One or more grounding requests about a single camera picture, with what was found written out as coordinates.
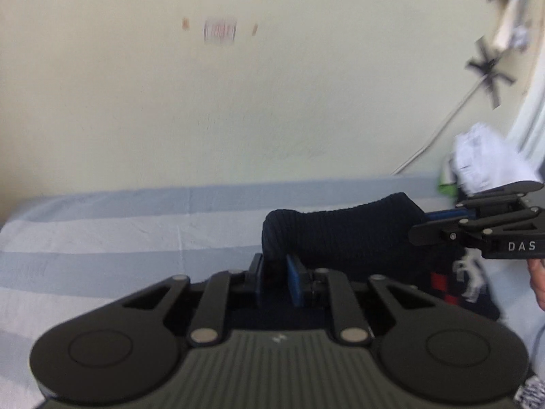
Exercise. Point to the small wall sticker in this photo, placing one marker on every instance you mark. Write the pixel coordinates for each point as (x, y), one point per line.
(219, 30)

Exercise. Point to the blue striped bed sheet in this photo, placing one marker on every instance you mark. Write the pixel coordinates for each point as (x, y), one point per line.
(106, 238)

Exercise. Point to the green cloth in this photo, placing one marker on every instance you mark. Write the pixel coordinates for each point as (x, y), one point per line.
(447, 179)

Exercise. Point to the white power strip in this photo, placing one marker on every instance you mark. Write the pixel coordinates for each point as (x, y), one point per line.
(504, 25)

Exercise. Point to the white cloth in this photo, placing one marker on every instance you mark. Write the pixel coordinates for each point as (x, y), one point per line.
(485, 157)

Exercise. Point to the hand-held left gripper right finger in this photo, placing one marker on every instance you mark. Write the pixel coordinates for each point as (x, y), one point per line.
(296, 281)

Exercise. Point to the navy red patterned sweater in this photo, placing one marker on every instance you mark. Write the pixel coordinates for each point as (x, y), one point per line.
(340, 230)

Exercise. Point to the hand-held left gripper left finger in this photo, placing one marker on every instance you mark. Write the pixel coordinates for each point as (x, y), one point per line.
(258, 279)

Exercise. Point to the person's right hand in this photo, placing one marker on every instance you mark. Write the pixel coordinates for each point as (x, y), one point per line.
(538, 281)

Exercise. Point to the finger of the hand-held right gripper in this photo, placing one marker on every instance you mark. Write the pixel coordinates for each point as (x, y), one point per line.
(443, 231)
(502, 191)

